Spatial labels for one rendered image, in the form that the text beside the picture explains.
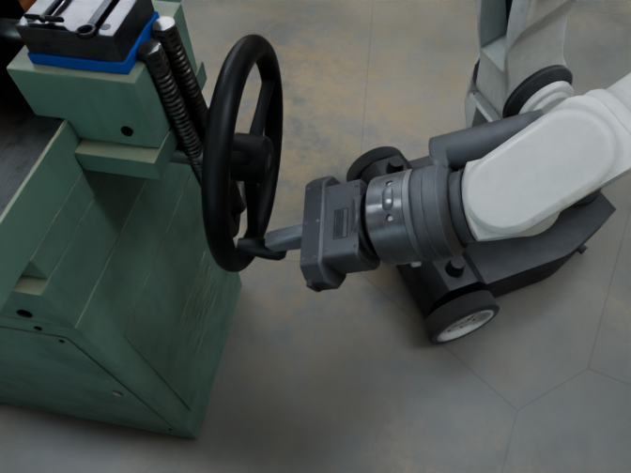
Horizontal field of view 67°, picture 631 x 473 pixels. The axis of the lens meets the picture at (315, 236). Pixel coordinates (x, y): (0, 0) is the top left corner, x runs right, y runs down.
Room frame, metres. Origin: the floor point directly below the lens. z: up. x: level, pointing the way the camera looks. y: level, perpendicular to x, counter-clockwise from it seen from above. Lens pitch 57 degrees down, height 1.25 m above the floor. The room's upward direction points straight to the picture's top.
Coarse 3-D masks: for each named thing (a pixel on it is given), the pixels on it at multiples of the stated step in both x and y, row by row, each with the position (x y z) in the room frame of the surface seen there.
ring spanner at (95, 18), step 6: (108, 0) 0.43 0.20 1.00; (114, 0) 0.43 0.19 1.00; (102, 6) 0.42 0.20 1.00; (108, 6) 0.42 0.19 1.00; (96, 12) 0.41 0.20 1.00; (102, 12) 0.41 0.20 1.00; (90, 18) 0.40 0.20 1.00; (96, 18) 0.40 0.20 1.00; (102, 18) 0.41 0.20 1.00; (84, 24) 0.39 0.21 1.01; (90, 24) 0.39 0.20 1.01; (96, 24) 0.39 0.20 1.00; (78, 30) 0.38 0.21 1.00; (84, 30) 0.39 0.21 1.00; (96, 30) 0.38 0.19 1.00; (78, 36) 0.37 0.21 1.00; (84, 36) 0.37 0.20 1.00; (90, 36) 0.38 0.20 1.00
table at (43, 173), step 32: (160, 0) 0.65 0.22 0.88; (0, 96) 0.42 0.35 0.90; (0, 128) 0.37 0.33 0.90; (32, 128) 0.37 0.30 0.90; (64, 128) 0.37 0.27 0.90; (0, 160) 0.32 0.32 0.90; (32, 160) 0.32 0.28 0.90; (64, 160) 0.35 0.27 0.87; (96, 160) 0.36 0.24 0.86; (128, 160) 0.35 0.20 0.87; (160, 160) 0.36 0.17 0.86; (0, 192) 0.28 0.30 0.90; (32, 192) 0.29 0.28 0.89; (64, 192) 0.32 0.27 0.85; (0, 224) 0.25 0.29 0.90; (32, 224) 0.27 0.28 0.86; (0, 256) 0.23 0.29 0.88; (0, 288) 0.20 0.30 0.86
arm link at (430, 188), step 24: (504, 120) 0.30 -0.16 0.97; (528, 120) 0.29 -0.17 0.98; (432, 144) 0.30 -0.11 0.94; (456, 144) 0.29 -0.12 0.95; (480, 144) 0.29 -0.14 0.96; (432, 168) 0.28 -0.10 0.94; (456, 168) 0.29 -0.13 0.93; (408, 192) 0.26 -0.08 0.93; (432, 192) 0.25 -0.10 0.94; (456, 192) 0.25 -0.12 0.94; (432, 216) 0.23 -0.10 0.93; (456, 216) 0.23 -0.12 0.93; (432, 240) 0.22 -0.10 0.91; (456, 240) 0.22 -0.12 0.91; (480, 240) 0.22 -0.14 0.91
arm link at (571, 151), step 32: (576, 96) 0.27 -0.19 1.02; (608, 96) 0.27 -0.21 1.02; (544, 128) 0.25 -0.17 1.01; (576, 128) 0.25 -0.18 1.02; (608, 128) 0.24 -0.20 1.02; (480, 160) 0.25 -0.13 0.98; (512, 160) 0.24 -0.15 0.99; (544, 160) 0.23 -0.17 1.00; (576, 160) 0.23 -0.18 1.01; (608, 160) 0.22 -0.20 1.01; (480, 192) 0.23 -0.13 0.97; (512, 192) 0.22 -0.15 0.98; (544, 192) 0.21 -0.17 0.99; (576, 192) 0.21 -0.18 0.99; (480, 224) 0.21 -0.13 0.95; (512, 224) 0.20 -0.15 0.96
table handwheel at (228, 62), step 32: (224, 64) 0.41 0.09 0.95; (256, 64) 0.52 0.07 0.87; (224, 96) 0.36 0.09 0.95; (224, 128) 0.34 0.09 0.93; (256, 128) 0.45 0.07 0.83; (224, 160) 0.31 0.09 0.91; (256, 160) 0.39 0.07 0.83; (224, 192) 0.29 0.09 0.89; (256, 192) 0.39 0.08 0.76; (224, 224) 0.28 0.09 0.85; (256, 224) 0.38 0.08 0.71; (224, 256) 0.27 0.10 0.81
